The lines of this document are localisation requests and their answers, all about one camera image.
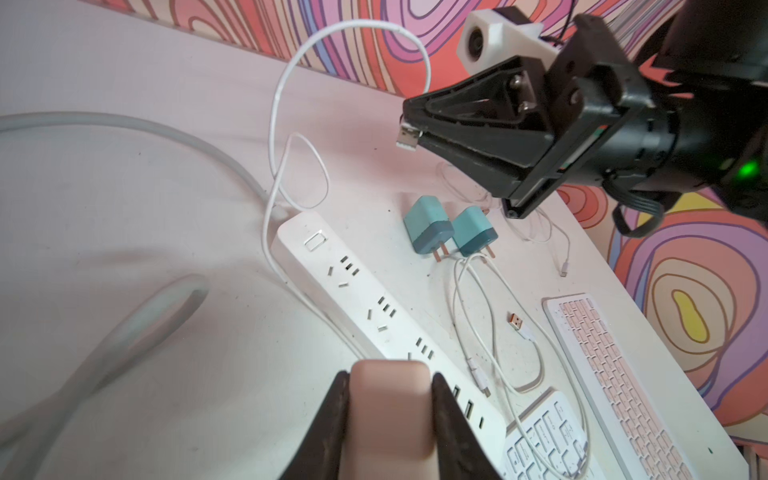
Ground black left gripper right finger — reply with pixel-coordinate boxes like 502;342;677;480
431;373;501;480

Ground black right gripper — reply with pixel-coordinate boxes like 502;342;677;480
401;14;681;218

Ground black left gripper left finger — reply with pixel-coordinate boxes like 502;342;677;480
280;371;350;480

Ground pink charger adapter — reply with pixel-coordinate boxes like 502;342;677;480
339;360;439;479

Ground teal charger adapter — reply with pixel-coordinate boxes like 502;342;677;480
452;206;498;257
403;195;455;262

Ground pink keyboard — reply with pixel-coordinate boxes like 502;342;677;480
542;293;694;479

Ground middle white keyboard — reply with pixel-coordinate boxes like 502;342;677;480
502;388;589;479

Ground white power strip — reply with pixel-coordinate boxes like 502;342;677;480
272;212;506;475

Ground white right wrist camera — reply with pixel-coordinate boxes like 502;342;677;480
457;6;559;76

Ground grey power strip cord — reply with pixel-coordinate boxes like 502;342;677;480
0;110;289;480

